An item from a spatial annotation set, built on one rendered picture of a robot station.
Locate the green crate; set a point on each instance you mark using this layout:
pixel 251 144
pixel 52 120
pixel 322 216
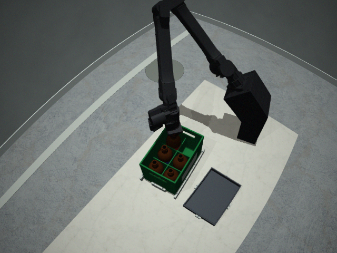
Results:
pixel 190 147

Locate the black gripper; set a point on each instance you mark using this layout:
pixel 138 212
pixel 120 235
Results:
pixel 178 129

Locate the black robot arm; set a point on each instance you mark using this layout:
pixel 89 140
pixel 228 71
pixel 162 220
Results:
pixel 219 65

